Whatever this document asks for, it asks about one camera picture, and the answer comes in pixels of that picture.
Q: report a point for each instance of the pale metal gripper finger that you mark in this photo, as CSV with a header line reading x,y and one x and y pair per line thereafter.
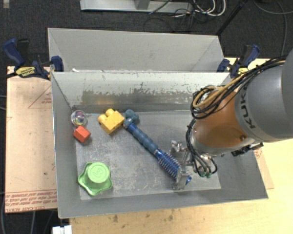
x,y
176,146
182,180

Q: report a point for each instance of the blue brush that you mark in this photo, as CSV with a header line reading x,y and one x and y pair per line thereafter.
x,y
146,140

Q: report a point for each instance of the grey metal bin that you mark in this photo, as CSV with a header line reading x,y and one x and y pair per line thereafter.
x,y
136,91

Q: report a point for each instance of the yellow toy brick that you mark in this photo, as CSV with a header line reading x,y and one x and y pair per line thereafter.
x,y
112,122

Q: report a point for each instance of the green plastic cup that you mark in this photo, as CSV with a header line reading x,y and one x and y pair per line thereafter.
x,y
96,178

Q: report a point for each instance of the red-orange cube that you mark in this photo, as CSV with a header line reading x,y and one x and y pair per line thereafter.
x,y
81,133

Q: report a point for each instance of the clear iridescent ball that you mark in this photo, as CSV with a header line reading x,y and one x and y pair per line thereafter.
x,y
78,117

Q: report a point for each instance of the brown cardboard board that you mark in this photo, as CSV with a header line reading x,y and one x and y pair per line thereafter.
x,y
29,142

